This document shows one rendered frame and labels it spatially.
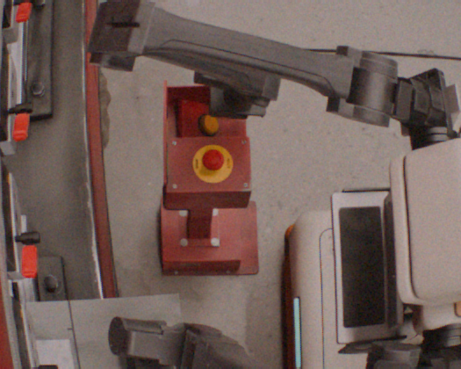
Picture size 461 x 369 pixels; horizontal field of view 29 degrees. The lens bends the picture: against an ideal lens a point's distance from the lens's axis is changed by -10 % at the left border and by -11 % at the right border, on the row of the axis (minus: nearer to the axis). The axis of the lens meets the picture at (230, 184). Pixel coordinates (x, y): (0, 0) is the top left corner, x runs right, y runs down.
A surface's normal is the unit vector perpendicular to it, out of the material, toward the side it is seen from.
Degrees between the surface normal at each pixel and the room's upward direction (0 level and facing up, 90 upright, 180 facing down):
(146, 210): 0
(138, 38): 28
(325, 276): 0
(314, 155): 0
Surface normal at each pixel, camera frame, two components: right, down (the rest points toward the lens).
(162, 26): 0.36, 0.09
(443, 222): -0.63, -0.19
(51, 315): 0.05, -0.29
